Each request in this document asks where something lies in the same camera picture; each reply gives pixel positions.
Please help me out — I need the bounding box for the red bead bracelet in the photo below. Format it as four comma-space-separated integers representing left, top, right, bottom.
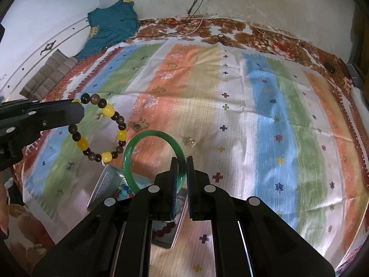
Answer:
152, 221, 177, 241

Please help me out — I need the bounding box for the silver metal tin box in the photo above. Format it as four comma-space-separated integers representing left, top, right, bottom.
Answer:
86, 164, 189, 249

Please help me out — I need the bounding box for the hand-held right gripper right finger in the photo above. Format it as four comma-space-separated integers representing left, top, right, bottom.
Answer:
186, 156, 337, 277

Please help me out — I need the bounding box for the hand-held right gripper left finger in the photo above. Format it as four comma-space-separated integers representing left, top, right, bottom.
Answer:
33, 157, 179, 277

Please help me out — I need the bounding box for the striped grey cushion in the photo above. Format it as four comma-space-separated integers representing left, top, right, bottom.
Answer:
20, 49, 79, 101

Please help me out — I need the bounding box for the teal shirt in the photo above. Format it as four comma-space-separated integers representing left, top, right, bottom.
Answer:
76, 0, 140, 61

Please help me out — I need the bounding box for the green bangle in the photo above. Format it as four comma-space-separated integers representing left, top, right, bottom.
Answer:
123, 131, 188, 194

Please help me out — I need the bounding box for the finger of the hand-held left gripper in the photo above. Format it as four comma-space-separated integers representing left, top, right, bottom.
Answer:
0, 99, 86, 135

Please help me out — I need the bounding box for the white pillow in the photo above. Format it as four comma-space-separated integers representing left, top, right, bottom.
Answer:
347, 88, 369, 116

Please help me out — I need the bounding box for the person's left hand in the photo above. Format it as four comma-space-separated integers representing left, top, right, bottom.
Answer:
0, 177, 10, 235

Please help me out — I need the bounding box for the grey box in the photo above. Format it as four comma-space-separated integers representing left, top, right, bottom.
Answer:
346, 63, 361, 89

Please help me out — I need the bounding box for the mustard hanging cloth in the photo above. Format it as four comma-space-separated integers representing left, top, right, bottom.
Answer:
352, 14, 369, 67

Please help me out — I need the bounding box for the brown yellow bead bracelet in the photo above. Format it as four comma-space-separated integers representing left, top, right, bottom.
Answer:
68, 93, 128, 162

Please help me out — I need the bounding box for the floral blanket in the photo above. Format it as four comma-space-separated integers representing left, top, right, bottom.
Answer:
0, 17, 369, 277

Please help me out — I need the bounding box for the thin white cable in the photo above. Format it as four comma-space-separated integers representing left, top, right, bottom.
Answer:
254, 24, 301, 40

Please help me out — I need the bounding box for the multicoloured bead bracelet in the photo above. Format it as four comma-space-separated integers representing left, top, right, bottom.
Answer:
115, 180, 135, 199

